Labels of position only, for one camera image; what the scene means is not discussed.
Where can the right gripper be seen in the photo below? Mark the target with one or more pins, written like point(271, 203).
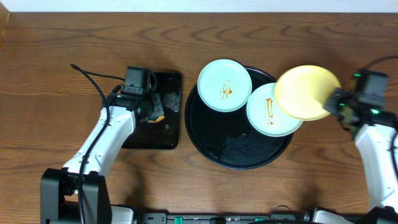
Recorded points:
point(329, 101)

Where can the green and orange sponge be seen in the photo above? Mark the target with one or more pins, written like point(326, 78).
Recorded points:
point(158, 119)

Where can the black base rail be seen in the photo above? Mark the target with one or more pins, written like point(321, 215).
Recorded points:
point(217, 218)

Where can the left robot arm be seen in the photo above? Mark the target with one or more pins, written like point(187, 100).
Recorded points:
point(77, 193)

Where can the black rectangular tray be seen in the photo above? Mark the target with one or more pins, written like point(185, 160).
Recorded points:
point(162, 134)

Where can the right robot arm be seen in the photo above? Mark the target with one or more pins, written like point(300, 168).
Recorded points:
point(374, 132)

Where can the light blue plate top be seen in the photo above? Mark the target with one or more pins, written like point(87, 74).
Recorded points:
point(224, 85)

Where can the yellow plate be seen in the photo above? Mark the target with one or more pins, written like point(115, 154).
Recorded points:
point(302, 91)

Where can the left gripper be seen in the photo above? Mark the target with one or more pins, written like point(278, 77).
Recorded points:
point(154, 101)

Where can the round black tray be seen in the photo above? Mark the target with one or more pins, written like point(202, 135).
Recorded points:
point(229, 139)

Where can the light blue plate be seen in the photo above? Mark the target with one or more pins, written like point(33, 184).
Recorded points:
point(265, 115)
point(224, 85)

